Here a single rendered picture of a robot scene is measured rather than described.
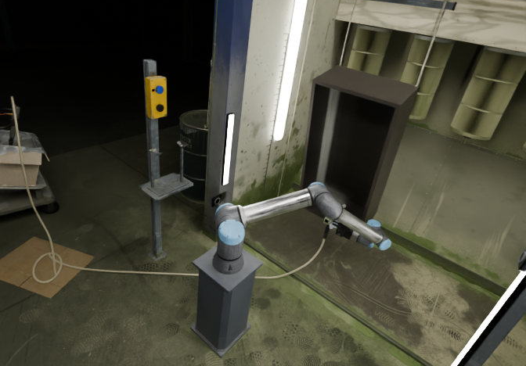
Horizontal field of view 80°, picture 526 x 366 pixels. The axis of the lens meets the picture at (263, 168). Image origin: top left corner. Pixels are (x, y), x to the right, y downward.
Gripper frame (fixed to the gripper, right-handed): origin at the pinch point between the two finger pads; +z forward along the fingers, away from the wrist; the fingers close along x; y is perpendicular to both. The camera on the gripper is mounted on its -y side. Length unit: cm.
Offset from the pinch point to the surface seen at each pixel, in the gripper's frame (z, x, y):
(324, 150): 33, 40, -42
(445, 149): -59, 133, -65
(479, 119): -71, 90, -102
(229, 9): 96, -51, -127
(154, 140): 117, -78, -32
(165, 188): 101, -76, -1
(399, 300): -71, 30, 52
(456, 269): -108, 93, 31
